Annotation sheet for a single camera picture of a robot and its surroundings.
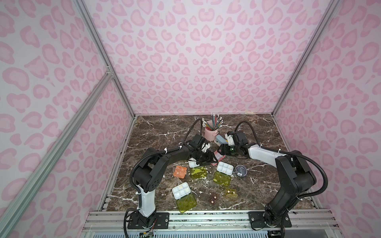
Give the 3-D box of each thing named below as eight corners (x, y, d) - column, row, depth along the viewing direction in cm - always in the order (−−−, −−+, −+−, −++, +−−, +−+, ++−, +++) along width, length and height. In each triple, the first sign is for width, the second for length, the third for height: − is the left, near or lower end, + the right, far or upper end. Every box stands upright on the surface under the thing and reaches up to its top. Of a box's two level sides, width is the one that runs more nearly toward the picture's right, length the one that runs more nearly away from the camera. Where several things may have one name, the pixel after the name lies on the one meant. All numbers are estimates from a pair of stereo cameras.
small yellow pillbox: (226, 197, 82) (226, 196, 81) (225, 189, 85) (225, 188, 83) (237, 197, 82) (238, 196, 81) (235, 189, 85) (236, 188, 83)
